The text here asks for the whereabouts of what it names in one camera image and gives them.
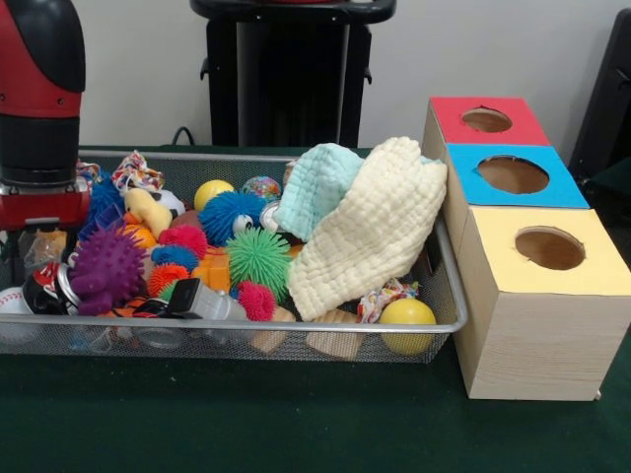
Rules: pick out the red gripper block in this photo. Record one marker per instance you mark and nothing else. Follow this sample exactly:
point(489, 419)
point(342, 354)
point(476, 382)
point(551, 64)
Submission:
point(44, 209)

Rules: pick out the clear plastic bottle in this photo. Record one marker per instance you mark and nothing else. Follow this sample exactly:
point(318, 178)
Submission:
point(47, 246)

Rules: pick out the light blue waffle cloth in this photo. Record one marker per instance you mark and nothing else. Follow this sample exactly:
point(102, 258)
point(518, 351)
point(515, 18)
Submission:
point(315, 187)

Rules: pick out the cream waffle cloth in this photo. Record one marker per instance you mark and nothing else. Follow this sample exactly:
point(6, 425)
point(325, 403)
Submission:
point(370, 231)

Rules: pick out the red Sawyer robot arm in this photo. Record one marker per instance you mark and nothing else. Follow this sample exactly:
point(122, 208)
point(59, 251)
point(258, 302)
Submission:
point(39, 123)

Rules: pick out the wooden box with three holes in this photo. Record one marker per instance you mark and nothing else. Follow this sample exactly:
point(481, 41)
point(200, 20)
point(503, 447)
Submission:
point(542, 345)

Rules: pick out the crushed black can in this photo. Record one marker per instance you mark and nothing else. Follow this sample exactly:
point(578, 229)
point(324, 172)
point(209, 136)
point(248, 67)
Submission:
point(44, 293)

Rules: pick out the white baseball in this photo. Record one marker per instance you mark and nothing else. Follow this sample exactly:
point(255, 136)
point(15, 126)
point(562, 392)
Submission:
point(12, 301)

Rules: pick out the purple spiky rubber toy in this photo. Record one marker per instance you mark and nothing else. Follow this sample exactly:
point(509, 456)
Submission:
point(108, 271)

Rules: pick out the crumpled colourful printed wrapper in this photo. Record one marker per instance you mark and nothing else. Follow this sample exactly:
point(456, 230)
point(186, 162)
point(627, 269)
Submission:
point(89, 172)
point(140, 175)

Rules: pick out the blue spiky ball with eyes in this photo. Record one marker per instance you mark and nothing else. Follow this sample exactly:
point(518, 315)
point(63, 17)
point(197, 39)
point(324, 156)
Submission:
point(227, 212)

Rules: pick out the plain green spiky ball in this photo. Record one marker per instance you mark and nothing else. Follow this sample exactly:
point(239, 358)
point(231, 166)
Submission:
point(259, 261)

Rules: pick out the dark green table cloth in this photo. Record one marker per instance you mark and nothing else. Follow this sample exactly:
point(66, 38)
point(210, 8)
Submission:
point(246, 419)

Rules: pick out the large yellow ball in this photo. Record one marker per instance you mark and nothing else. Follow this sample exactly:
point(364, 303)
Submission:
point(408, 325)

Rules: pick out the neighbouring green covered table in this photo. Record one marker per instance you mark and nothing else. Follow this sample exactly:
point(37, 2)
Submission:
point(616, 197)

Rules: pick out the black chair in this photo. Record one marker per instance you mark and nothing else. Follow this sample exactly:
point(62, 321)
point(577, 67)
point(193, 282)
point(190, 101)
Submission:
point(611, 98)

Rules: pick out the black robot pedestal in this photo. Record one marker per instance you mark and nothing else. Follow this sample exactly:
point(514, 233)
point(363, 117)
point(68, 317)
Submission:
point(276, 74)

